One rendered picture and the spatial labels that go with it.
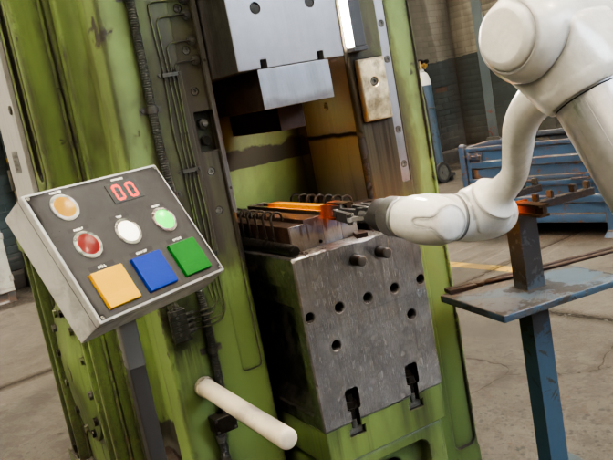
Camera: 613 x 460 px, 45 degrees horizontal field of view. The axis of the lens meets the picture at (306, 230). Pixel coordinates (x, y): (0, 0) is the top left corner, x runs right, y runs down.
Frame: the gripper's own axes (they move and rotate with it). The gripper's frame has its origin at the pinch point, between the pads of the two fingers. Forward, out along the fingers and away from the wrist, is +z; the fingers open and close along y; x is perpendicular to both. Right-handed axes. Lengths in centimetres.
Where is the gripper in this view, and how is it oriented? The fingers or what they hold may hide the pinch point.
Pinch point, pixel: (339, 210)
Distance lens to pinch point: 183.4
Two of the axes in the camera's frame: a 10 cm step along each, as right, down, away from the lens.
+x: -1.7, -9.7, -1.9
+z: -5.1, -0.8, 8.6
